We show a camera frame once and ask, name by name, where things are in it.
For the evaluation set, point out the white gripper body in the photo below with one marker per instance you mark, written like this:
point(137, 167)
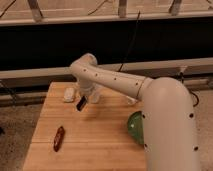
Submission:
point(86, 88)

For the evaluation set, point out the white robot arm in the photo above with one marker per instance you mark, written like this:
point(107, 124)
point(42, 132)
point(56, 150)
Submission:
point(168, 118)

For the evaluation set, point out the clear plastic cup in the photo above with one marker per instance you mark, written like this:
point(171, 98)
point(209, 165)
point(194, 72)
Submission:
point(95, 95)

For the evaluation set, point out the white plastic bottle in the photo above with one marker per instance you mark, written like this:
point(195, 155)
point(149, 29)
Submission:
point(130, 100)

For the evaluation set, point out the red brown snack bar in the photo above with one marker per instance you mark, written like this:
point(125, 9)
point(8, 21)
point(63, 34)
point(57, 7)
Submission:
point(58, 138)

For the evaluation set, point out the green bowl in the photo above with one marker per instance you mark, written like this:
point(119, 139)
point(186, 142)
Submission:
point(135, 127)

